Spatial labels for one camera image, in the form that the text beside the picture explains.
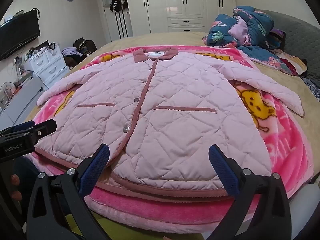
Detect white low table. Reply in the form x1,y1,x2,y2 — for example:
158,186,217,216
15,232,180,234
0,76,43,123

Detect purple striped cloth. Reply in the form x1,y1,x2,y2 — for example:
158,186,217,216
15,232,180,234
269,29,287,50

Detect white wardrobe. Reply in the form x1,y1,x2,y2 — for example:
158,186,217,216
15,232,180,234
126,0,237,37

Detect grey padded headboard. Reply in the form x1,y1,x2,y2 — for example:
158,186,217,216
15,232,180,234
257,9,320,80

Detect red and yellow cloth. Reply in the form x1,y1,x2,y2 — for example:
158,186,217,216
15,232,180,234
280,54,308,77

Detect pink printed bear blanket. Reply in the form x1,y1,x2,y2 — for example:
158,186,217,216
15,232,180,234
25,45,314,233

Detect dark clothes pile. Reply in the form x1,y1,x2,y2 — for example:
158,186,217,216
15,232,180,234
62,54,85,70

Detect black bag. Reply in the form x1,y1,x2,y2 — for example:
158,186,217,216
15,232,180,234
73,38,97,55

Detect bed with beige sheet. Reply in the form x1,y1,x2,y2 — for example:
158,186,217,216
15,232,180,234
24,30,320,205

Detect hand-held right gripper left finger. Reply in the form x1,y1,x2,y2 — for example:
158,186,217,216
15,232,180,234
26,144,110,240

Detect purple clothes pile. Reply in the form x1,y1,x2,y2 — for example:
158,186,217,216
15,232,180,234
62,47,83,58

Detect white door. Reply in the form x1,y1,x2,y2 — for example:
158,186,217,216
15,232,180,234
100,0,133,43

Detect person's left hand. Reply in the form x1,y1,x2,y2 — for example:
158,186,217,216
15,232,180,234
9,174,22,198

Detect white drawer cabinet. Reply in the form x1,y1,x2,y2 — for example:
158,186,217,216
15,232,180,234
24,42,70,90

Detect hanging bags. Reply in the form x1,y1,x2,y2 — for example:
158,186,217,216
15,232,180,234
104,0,129,13

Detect pink quilted jacket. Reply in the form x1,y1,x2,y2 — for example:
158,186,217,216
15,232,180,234
37,47,304,198

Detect electric fan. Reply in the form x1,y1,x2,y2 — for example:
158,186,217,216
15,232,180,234
0,81,17,108

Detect yellow-green cloth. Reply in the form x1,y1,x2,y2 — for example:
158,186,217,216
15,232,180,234
60,210,165,240

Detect black television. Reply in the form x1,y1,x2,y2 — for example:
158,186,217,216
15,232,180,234
0,9,41,60

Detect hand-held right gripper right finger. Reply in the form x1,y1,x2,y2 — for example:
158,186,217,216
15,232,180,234
204,144,299,240

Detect blue floral quilt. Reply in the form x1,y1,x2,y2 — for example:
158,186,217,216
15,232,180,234
202,5,308,75

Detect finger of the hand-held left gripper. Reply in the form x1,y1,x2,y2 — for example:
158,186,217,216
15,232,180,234
0,120,35,137
30,119,57,143

